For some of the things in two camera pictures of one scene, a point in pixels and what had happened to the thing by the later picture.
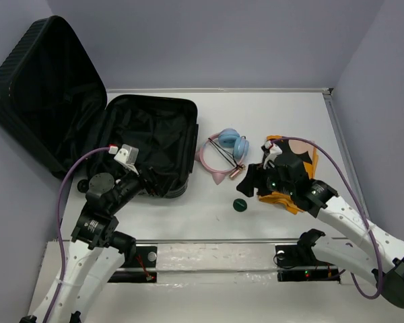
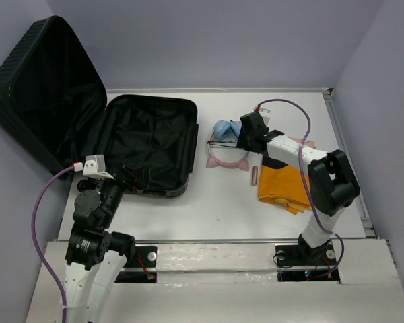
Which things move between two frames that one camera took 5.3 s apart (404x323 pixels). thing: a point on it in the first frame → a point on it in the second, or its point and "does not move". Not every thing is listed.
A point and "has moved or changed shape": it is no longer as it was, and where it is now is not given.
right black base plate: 297,263 does not move
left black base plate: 145,257 does not move
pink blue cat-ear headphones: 227,137 → 225,135
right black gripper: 254,178 → 242,140
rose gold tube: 237,171 has moved or changed shape
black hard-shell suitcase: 44,88 does not move
